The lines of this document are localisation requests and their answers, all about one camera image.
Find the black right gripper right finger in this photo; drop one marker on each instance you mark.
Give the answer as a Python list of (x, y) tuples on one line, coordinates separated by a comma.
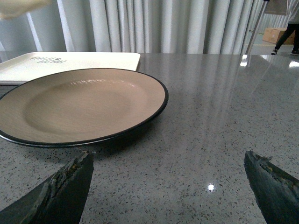
[(276, 192)]

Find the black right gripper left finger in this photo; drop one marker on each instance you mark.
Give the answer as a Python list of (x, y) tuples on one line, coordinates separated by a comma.
[(60, 199)]

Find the tan plate with black rim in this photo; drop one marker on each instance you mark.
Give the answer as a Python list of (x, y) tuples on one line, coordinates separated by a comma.
[(80, 107)]

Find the white steamed bun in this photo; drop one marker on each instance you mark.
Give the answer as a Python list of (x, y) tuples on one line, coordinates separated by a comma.
[(10, 9)]

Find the white rectangular tray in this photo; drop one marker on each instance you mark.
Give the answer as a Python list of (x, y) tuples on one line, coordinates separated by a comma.
[(38, 64)]

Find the brown cardboard box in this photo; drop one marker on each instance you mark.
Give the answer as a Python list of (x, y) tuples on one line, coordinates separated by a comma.
[(272, 35)]

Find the person in dark trousers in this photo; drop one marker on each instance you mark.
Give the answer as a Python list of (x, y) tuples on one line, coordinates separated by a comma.
[(293, 26)]

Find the grey pleated curtain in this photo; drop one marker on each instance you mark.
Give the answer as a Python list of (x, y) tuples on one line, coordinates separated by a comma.
[(142, 26)]

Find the metal stand pole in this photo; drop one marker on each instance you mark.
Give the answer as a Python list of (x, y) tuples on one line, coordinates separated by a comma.
[(256, 27)]

